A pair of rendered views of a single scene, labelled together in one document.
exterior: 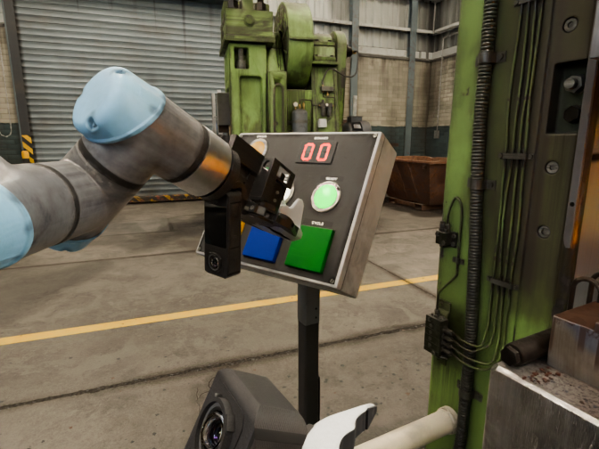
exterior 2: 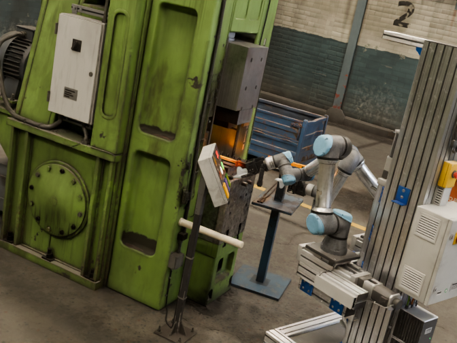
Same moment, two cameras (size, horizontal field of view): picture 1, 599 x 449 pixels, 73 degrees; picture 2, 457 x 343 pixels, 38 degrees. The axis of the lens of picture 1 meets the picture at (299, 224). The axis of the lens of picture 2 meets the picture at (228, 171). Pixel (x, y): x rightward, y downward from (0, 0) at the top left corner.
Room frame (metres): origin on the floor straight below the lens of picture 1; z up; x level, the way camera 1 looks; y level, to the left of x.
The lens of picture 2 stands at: (2.90, 2.94, 2.13)
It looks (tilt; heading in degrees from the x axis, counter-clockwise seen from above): 16 degrees down; 233
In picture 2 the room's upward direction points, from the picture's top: 11 degrees clockwise
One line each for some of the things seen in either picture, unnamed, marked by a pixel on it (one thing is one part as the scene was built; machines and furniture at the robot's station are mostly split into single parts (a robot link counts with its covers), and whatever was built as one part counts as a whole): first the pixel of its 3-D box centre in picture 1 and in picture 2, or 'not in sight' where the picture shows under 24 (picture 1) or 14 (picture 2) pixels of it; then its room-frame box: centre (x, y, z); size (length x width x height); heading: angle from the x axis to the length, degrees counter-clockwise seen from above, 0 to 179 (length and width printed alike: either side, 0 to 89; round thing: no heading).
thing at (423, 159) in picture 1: (421, 182); not in sight; (7.35, -2.21, 0.42); 1.89 x 1.20 x 0.85; 21
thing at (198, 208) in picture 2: (307, 425); (190, 254); (0.82, -0.02, 0.54); 0.04 x 0.04 x 1.08; 28
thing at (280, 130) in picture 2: not in sight; (271, 133); (-2.46, -3.43, 0.36); 1.20 x 0.80 x 0.72; 117
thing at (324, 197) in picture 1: (325, 196); not in sight; (0.70, -0.05, 1.09); 0.05 x 0.03 x 0.04; 28
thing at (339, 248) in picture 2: not in sight; (335, 241); (0.31, 0.61, 0.87); 0.15 x 0.15 x 0.10
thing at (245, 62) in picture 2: not in sight; (227, 71); (0.43, -0.56, 1.56); 0.42 x 0.39 x 0.40; 118
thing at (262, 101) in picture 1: (293, 119); not in sight; (5.69, 0.08, 1.45); 2.18 x 1.23 x 2.89; 111
